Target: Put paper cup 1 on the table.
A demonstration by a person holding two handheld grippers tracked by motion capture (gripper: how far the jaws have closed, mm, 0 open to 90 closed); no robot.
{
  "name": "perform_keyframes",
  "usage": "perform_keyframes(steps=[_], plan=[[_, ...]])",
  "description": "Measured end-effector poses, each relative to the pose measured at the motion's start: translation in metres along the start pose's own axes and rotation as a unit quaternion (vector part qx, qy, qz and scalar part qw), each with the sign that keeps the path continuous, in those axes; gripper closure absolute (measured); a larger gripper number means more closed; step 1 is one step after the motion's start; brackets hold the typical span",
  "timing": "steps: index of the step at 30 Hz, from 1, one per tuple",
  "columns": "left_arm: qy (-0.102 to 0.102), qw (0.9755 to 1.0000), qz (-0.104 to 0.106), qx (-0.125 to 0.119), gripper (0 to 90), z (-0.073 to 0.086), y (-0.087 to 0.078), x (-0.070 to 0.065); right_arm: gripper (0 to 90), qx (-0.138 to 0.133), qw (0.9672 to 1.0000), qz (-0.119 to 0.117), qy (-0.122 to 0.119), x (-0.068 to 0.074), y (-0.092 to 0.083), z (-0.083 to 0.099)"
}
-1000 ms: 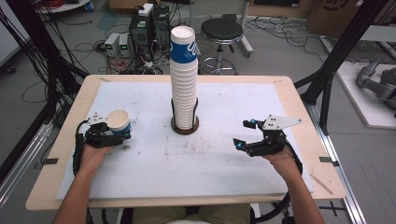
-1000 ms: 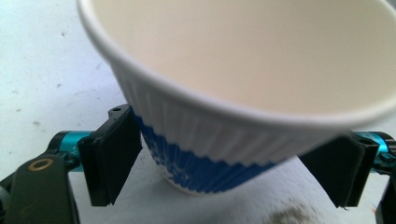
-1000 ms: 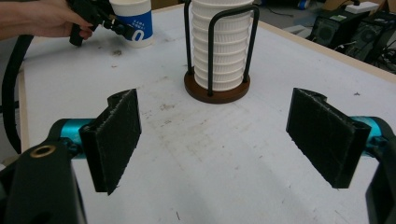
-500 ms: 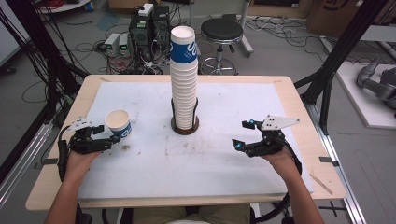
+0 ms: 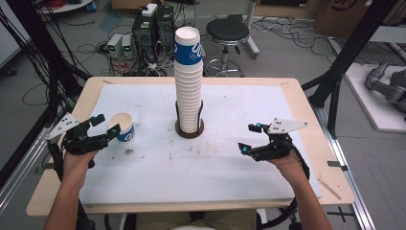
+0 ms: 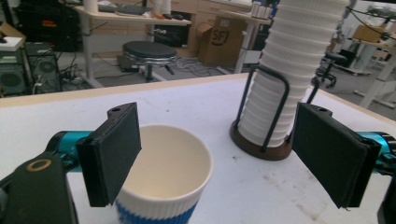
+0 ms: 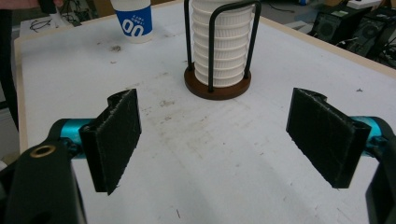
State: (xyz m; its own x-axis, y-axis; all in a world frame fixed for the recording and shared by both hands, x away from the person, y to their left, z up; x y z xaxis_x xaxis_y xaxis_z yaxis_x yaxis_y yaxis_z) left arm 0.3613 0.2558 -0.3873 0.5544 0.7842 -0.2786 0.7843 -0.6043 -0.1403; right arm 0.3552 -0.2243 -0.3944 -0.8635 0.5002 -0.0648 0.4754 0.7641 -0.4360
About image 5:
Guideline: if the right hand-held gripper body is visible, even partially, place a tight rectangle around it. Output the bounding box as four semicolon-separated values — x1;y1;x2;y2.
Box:
252;118;309;163

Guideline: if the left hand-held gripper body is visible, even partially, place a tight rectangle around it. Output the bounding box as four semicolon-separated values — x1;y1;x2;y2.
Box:
46;112;111;157

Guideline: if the single blue white paper cup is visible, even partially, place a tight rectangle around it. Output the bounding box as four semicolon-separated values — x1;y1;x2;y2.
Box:
107;111;136;143

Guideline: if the black wire cup holder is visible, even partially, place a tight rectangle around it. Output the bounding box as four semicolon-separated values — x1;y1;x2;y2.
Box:
174;100;205;140

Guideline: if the stack of paper cups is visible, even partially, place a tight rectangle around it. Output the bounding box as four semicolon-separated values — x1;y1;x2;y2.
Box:
173;26;204;134

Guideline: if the person's right hand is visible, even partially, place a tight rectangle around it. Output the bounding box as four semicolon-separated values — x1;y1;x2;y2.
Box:
265;152;305;180

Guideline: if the person's left hand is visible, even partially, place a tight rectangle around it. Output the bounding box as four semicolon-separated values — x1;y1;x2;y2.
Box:
61;149;101;185

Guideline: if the white foam mat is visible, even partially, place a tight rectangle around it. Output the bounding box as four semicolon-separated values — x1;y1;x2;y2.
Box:
79;83;323;206

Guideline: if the light wooden table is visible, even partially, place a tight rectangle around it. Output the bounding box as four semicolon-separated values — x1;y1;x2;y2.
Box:
26;76;356;218

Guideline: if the thin wooden strip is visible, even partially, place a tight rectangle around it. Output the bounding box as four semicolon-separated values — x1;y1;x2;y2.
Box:
317;177;343;201

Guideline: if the grey power supply unit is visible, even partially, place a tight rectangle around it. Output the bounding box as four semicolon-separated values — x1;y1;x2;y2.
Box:
122;34;135;59
106;33;124;59

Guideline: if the white stand leg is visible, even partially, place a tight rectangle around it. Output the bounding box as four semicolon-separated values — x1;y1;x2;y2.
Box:
244;0;261;60

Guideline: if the person's white shirt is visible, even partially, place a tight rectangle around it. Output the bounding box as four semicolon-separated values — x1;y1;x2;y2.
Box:
169;224;216;230

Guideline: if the black computer tower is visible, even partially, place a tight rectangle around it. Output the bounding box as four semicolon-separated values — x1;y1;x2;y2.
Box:
155;4;176;61
131;12;158;63

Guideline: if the white platform board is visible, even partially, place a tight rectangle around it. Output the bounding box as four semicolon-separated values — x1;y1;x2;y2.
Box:
344;62;406;133

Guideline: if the black round stool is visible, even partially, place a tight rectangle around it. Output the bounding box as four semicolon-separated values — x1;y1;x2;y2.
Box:
204;18;252;79

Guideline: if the white box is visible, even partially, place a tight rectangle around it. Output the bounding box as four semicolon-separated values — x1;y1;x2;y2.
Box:
141;3;159;18

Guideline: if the cardboard box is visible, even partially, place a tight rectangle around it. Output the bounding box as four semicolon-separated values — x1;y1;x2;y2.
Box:
314;0;406;40

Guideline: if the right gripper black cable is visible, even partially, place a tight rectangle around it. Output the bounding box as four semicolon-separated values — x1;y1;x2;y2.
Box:
258;145;311;230

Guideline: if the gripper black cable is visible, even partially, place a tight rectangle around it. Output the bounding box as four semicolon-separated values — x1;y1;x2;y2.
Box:
258;145;311;230
46;139;65;180

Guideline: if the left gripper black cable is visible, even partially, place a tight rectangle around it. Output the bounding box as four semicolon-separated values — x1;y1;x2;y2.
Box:
46;139;65;180

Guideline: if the aluminium rail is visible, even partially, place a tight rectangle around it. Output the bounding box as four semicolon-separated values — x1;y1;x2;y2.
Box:
312;104;377;230
0;124;56;213

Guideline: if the black frame with cable bundle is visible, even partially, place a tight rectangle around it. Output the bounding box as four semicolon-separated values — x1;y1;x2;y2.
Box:
0;0;94;135

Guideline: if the black metal frame post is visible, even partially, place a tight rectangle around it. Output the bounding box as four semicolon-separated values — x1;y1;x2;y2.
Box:
301;0;400;139

